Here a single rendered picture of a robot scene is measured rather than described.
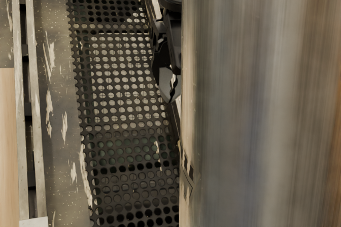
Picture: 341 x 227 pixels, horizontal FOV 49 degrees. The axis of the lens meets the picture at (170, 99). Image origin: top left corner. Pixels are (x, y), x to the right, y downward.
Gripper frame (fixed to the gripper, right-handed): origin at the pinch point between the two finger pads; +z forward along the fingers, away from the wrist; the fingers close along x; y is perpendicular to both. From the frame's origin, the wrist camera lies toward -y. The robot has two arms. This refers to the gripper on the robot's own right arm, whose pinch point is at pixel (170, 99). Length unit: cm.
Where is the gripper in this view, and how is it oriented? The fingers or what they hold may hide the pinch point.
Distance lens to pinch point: 73.4
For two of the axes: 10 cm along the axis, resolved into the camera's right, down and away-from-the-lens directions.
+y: -2.3, -5.9, 7.8
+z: -1.2, 8.1, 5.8
